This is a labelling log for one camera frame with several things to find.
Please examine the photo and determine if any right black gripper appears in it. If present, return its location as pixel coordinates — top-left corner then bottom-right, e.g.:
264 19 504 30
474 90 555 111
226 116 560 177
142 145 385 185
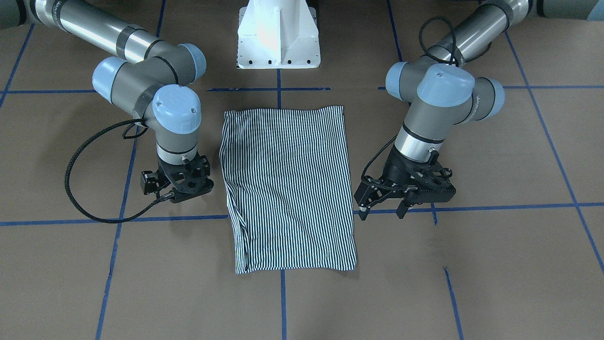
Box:
158 155 214 203

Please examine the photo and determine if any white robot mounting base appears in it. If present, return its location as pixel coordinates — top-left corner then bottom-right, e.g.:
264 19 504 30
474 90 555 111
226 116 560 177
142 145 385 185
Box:
236 0 321 69

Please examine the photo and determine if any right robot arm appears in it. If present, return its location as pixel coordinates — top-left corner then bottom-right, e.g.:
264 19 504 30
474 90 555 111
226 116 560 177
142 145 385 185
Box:
1 0 214 203

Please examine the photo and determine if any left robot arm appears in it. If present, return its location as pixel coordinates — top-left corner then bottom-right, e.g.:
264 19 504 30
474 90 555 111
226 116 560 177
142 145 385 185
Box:
354 0 603 220

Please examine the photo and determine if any navy white striped polo shirt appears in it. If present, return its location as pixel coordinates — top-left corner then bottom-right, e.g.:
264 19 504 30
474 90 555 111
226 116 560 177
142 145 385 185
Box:
219 105 357 275

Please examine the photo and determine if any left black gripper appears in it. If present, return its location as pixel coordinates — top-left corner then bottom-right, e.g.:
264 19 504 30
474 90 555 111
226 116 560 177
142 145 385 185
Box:
354 150 456 221

